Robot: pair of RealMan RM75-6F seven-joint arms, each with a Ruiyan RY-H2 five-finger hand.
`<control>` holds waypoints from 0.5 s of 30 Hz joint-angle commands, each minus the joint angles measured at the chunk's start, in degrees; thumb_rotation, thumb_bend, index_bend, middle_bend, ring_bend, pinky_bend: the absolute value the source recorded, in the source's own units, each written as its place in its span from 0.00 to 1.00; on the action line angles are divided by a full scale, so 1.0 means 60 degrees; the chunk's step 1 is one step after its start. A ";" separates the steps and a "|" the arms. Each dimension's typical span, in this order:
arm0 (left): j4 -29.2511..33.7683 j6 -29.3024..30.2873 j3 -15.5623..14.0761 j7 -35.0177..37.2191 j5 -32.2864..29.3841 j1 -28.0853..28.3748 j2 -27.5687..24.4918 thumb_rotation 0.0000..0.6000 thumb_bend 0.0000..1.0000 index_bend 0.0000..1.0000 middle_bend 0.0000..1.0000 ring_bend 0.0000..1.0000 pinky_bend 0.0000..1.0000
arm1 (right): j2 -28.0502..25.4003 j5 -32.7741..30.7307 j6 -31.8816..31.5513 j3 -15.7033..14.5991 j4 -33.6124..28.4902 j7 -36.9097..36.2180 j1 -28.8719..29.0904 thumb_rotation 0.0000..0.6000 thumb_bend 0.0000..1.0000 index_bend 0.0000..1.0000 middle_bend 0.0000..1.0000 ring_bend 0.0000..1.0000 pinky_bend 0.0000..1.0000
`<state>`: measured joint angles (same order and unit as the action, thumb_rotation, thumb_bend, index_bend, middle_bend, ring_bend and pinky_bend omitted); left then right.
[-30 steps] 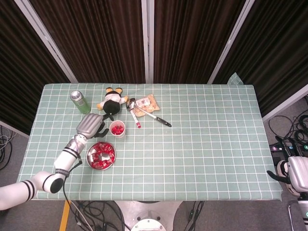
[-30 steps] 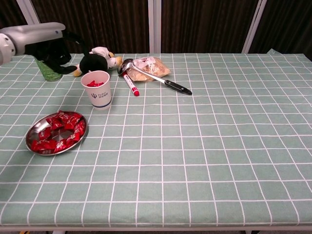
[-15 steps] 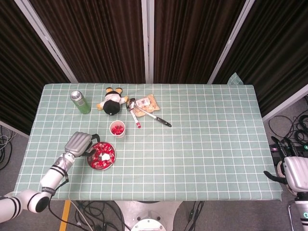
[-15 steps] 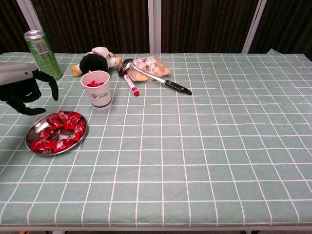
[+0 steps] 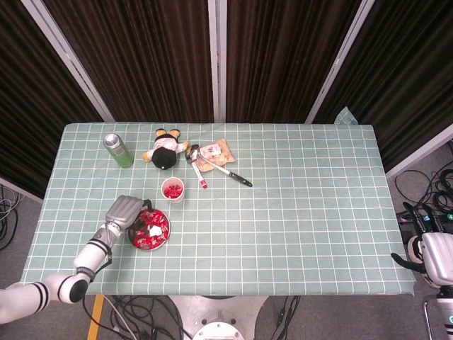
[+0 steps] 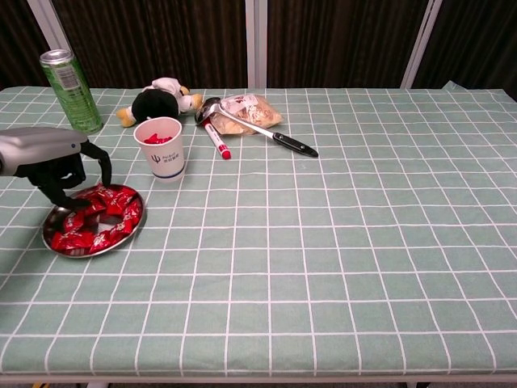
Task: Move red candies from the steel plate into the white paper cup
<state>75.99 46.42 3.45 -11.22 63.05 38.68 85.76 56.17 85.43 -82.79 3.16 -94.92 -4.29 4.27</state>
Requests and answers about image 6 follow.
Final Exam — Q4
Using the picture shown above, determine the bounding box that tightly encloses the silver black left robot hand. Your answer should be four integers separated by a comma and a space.
0, 127, 113, 211

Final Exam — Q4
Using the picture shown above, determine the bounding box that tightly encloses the green drink can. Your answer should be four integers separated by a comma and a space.
39, 48, 104, 136

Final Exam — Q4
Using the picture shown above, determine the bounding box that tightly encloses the round steel plate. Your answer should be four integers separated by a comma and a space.
41, 183, 147, 259

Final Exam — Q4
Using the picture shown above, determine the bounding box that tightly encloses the dark brown curtain panel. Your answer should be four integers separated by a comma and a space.
411, 0, 517, 102
51, 0, 248, 89
0, 0, 53, 91
266, 0, 430, 89

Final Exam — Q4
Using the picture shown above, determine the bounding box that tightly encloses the black white plush penguin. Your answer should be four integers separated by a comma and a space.
116, 77, 204, 129

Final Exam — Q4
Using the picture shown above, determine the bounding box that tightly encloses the white paper cup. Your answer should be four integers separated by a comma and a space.
132, 116, 186, 183

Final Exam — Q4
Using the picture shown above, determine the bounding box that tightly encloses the red white marker pen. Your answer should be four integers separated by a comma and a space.
201, 118, 233, 161

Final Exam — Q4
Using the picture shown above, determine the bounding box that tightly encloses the clear snack bag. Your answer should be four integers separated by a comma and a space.
209, 93, 285, 137

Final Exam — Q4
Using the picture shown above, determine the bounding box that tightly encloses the green checked tablecloth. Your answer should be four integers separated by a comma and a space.
0, 80, 517, 375

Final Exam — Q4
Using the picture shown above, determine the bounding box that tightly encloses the white partition post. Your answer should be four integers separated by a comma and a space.
26, 0, 73, 53
399, 0, 444, 90
244, 0, 269, 89

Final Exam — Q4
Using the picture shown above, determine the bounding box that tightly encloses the steel ladle black handle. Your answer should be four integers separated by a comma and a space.
194, 96, 320, 158

